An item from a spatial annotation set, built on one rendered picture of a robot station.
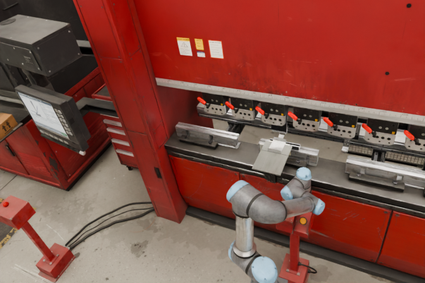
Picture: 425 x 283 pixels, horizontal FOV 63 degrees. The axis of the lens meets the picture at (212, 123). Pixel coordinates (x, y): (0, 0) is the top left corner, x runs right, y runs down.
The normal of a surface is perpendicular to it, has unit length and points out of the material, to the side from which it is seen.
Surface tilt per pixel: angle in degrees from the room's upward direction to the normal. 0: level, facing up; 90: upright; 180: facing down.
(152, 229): 0
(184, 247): 0
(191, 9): 90
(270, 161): 0
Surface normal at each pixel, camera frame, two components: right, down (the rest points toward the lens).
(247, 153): -0.14, -0.77
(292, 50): -0.43, 0.62
